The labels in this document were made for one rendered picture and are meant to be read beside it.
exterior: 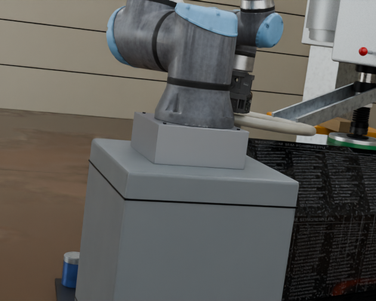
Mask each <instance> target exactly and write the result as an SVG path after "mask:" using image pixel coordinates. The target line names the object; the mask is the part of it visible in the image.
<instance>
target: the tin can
mask: <svg viewBox="0 0 376 301"><path fill-rule="evenodd" d="M79 253H80V252H75V251H71V252H67V253H65V254H64V259H63V260H64V261H63V272H62V279H61V283H62V285H64V286H65V287H70V288H76V281H77V274H78V264H79Z"/></svg>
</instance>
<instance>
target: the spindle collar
mask: <svg viewBox="0 0 376 301"><path fill-rule="evenodd" d="M375 81H376V74H370V73H362V72H359V78H358V81H354V84H353V90H354V95H353V96H355V95H357V94H360V93H362V92H365V91H368V90H370V89H373V88H375V87H376V83H375Z"/></svg>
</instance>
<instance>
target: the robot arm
mask: <svg viewBox="0 0 376 301"><path fill-rule="evenodd" d="M240 9H241V10H222V9H218V8H217V7H202V6H198V5H192V4H186V3H184V2H183V0H127V4H126V6H123V7H121V8H118V9H117V10H116V11H115V12H114V13H113V14H112V15H111V17H110V19H109V21H108V24H107V27H108V29H107V31H106V38H107V44H108V46H109V49H110V51H111V53H112V54H113V55H114V57H115V58H116V59H117V60H118V61H119V62H121V63H123V64H125V65H129V66H131V67H134V68H142V69H149V70H156V71H160V72H168V77H167V86H166V88H165V90H164V92H163V94H162V96H161V98H160V100H159V102H158V104H157V106H156V109H155V116H154V118H155V119H158V120H160V121H164V122H169V123H173V124H179V125H186V126H192V127H202V128H219V129H228V128H233V127H234V126H235V127H238V128H241V126H240V125H235V124H234V121H235V117H234V113H242V114H244V113H249V112H250V107H251V101H252V95H251V94H250V93H252V92H251V87H252V80H254V77H255V75H249V74H248V72H252V71H253V67H254V61H255V55H256V50H257V47H258V48H272V47H274V46H275V45H276V44H277V43H278V42H279V40H280V38H281V36H282V33H283V21H282V17H281V16H280V15H279V14H278V13H275V3H274V0H241V5H240ZM236 79H238V81H236Z"/></svg>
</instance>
